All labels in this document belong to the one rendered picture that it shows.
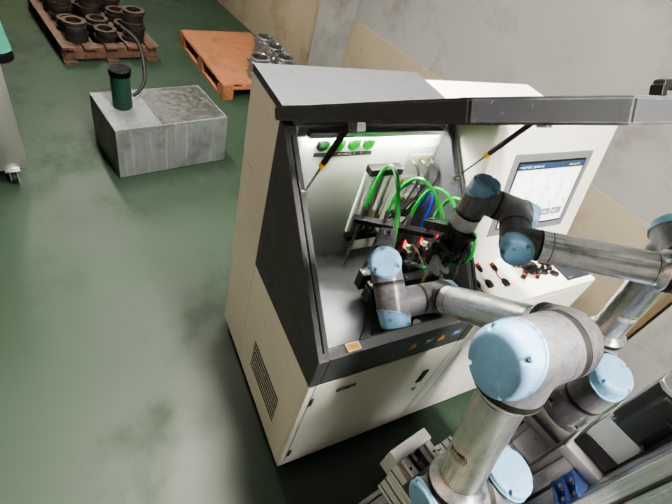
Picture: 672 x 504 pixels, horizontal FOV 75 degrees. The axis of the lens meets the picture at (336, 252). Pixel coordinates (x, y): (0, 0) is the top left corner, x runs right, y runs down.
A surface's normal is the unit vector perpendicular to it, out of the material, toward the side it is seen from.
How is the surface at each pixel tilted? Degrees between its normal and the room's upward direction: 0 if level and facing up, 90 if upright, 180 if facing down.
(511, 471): 8
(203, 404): 0
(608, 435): 90
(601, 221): 90
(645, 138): 90
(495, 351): 83
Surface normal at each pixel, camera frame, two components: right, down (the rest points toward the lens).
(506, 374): -0.87, -0.01
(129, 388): 0.24, -0.69
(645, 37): -0.80, 0.26
